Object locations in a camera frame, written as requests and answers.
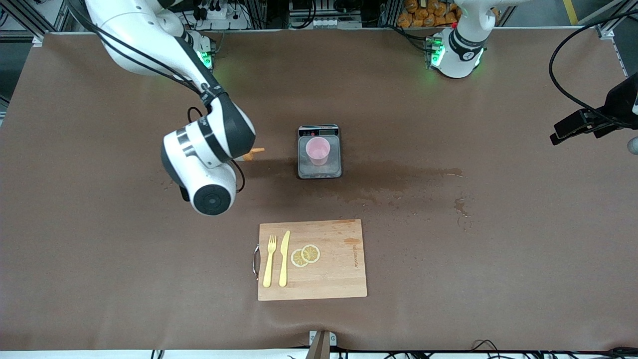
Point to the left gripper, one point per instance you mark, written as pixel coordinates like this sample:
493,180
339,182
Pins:
619,105

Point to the pink plastic cup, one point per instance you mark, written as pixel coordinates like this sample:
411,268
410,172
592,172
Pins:
317,150

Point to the clear orange-capped sauce bottle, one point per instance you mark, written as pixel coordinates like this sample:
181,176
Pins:
251,153

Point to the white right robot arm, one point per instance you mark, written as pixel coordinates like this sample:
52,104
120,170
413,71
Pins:
199,149

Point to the orange snack bags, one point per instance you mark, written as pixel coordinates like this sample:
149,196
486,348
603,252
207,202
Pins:
428,12

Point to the grey digital kitchen scale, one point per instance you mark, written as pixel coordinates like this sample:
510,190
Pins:
319,170

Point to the wooden cutting board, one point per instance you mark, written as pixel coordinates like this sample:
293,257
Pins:
339,274

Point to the lemon slice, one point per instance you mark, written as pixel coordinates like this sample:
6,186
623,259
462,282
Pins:
311,253
297,259

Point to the yellow plastic knife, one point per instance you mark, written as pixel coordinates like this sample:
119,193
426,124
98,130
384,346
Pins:
284,259

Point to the yellow plastic fork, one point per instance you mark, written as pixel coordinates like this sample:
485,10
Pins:
269,264

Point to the white power strip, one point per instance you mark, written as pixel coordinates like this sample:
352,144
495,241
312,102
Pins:
222,17

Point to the aluminium frame profile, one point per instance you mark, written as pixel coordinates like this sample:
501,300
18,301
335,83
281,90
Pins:
609,31

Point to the metal table edge bracket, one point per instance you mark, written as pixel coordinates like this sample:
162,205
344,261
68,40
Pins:
321,341

